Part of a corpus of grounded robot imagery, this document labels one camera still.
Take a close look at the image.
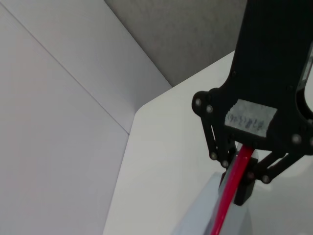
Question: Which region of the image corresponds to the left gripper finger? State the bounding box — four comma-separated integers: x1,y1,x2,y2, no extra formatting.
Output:
191,91,237,194
233,151,304,207

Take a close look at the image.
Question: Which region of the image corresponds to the clear red-zip document bag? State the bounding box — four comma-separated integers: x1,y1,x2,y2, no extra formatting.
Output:
171,144,255,235

